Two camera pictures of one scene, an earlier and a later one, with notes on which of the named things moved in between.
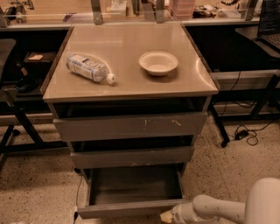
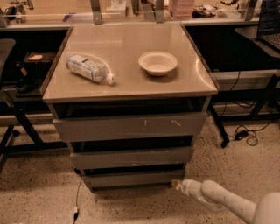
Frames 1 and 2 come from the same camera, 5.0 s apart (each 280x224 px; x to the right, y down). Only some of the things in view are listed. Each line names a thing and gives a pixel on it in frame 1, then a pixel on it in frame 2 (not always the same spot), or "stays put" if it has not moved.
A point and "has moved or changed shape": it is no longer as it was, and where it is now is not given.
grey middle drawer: (131, 157) stays put
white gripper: (178, 214) -> (186, 186)
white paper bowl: (158, 63) stays put
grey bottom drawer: (132, 191) has moved or changed shape
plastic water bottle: (90, 66) stays put
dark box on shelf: (37, 64) stays put
